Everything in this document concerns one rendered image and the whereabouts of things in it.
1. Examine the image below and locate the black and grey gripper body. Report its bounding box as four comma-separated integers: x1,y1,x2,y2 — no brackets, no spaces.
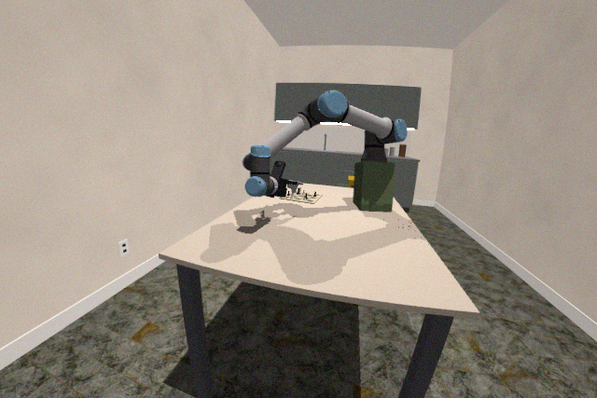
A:
266,178,287,198

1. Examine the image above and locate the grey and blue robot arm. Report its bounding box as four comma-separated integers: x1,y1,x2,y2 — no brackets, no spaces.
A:
243,90,408,197

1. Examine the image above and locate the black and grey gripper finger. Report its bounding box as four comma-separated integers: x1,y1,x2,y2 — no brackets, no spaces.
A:
286,180,303,193

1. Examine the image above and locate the cream and black chessboard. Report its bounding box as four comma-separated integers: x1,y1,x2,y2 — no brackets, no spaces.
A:
279,190,323,204

